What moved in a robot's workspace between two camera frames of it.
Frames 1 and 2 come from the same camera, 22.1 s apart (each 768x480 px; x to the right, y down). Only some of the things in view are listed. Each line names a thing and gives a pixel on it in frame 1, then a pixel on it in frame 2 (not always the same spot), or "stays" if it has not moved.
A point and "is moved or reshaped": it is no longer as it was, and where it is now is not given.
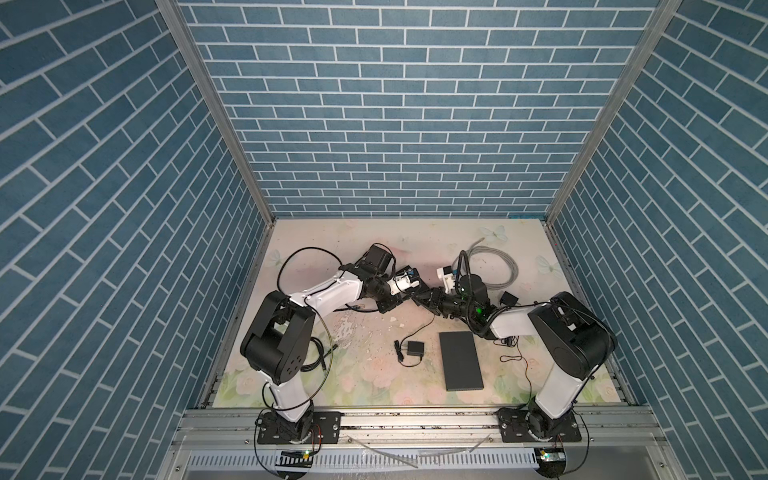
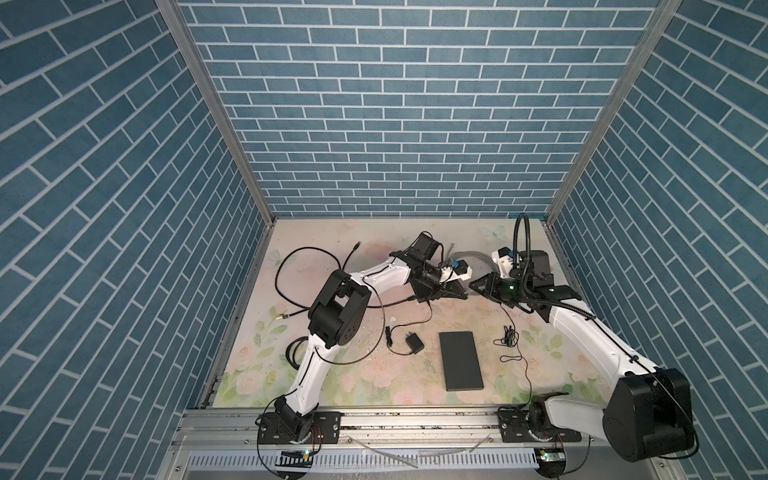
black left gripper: [384, 305] -> [442, 289]
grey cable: [478, 248] is moved or reshaped
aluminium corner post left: [196, 52] stays
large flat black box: [460, 361] stays
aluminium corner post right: [651, 39] stays
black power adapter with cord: [410, 355] -> [413, 341]
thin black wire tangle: [513, 341] stays
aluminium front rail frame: [614, 444] stays
